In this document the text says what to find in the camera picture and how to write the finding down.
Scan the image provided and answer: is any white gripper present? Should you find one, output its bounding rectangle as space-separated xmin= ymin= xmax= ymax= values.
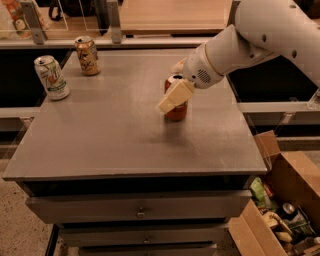
xmin=158 ymin=44 xmax=223 ymax=113

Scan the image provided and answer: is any red coke can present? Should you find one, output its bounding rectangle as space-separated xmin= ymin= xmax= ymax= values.
xmin=164 ymin=74 xmax=188 ymax=121

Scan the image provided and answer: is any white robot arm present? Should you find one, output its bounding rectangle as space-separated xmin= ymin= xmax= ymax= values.
xmin=159 ymin=0 xmax=320 ymax=113

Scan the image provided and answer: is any orange soda can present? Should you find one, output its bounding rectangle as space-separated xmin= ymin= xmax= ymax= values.
xmin=75 ymin=36 xmax=100 ymax=76

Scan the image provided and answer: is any white green 7up can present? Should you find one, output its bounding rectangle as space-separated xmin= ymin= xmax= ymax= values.
xmin=34 ymin=55 xmax=70 ymax=101

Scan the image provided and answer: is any silver can in box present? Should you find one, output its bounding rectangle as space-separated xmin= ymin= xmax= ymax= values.
xmin=277 ymin=202 xmax=297 ymax=220

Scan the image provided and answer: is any grey drawer cabinet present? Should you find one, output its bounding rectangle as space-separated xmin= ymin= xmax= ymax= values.
xmin=2 ymin=48 xmax=269 ymax=256

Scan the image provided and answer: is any top grey drawer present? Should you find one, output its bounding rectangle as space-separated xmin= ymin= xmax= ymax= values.
xmin=26 ymin=190 xmax=251 ymax=224

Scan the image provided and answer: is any grey drawer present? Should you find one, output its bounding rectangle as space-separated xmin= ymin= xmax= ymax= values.
xmin=26 ymin=190 xmax=251 ymax=224
xmin=79 ymin=244 xmax=217 ymax=256
xmin=60 ymin=223 xmax=228 ymax=247

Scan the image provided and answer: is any green snack bag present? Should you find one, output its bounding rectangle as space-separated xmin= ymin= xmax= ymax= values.
xmin=250 ymin=177 xmax=275 ymax=210

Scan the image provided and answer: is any black bag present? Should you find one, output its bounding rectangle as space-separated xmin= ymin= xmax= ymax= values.
xmin=48 ymin=0 xmax=100 ymax=21

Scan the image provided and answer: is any cardboard box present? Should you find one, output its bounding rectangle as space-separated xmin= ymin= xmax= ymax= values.
xmin=229 ymin=131 xmax=320 ymax=256

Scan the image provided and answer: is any middle grey drawer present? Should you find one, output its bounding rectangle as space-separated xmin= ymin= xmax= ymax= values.
xmin=60 ymin=223 xmax=228 ymax=247

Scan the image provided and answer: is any bottom grey drawer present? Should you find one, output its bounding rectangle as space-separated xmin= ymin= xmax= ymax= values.
xmin=79 ymin=244 xmax=217 ymax=256

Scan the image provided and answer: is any orange white bottle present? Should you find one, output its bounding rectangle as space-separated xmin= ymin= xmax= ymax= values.
xmin=0 ymin=0 xmax=49 ymax=40

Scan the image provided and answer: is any metal rail post middle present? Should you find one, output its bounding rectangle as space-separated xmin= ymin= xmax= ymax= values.
xmin=106 ymin=0 xmax=122 ymax=44

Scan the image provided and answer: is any metal rail post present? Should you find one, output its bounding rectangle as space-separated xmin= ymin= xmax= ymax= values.
xmin=106 ymin=0 xmax=122 ymax=44
xmin=19 ymin=0 xmax=47 ymax=45

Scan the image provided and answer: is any metal rail post left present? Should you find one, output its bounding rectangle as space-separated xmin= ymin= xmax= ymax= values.
xmin=19 ymin=0 xmax=47 ymax=45

